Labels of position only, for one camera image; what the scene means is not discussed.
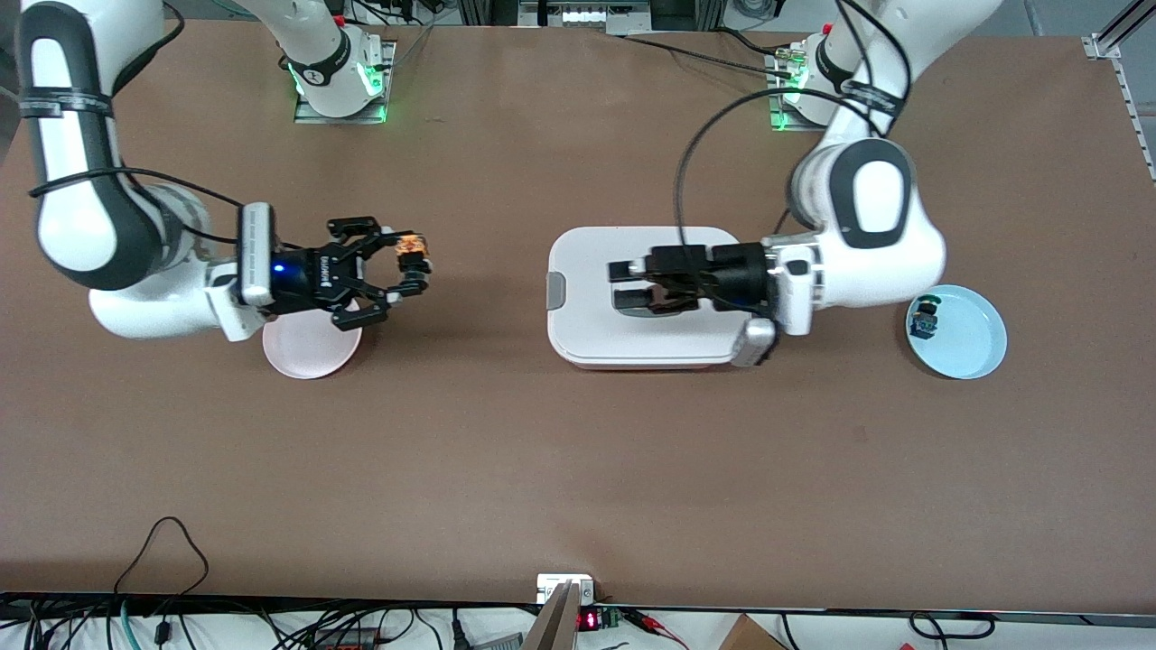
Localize grey metal bar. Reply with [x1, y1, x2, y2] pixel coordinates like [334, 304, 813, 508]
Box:
[522, 582, 581, 650]

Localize pink round plate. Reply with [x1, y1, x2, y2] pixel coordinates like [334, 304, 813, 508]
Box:
[262, 302, 364, 380]

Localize red clip wires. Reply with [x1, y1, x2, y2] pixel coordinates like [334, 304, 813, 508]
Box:
[623, 609, 689, 649]

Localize small white device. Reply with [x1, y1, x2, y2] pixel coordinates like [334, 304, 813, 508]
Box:
[536, 574, 595, 606]

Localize brown cardboard piece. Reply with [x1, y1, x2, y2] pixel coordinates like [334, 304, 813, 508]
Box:
[718, 614, 788, 650]

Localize black table cable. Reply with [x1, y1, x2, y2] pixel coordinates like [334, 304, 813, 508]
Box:
[718, 27, 791, 59]
[619, 34, 796, 78]

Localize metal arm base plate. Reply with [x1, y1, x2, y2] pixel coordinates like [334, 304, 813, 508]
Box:
[294, 40, 396, 125]
[770, 45, 821, 134]

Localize light blue round plate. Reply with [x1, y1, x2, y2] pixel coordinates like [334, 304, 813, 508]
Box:
[906, 284, 1008, 380]

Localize white lidded lunch box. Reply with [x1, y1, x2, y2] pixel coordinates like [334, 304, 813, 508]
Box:
[546, 226, 754, 371]

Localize looped thin black cable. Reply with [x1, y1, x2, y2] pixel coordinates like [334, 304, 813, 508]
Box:
[113, 516, 210, 624]

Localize aluminium profile rail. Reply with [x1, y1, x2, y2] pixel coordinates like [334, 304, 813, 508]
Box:
[1082, 0, 1156, 186]

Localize grey rack device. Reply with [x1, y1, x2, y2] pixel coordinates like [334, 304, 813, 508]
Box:
[519, 0, 653, 37]

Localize coiled black cable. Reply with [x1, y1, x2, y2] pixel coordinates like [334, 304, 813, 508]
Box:
[908, 612, 999, 640]

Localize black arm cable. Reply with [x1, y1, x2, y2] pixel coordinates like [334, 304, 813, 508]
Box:
[676, 0, 915, 265]
[27, 0, 247, 246]

